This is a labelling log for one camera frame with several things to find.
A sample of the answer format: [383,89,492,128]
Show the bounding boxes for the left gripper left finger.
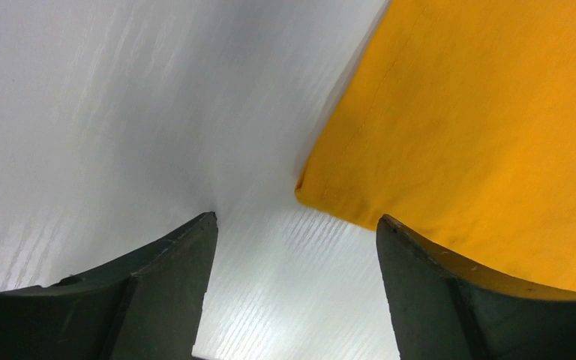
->
[0,212,218,359]

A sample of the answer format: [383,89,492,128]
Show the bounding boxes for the yellow t-shirt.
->
[295,1,576,291]

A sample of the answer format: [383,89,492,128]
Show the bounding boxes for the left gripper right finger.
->
[376,215,576,359]

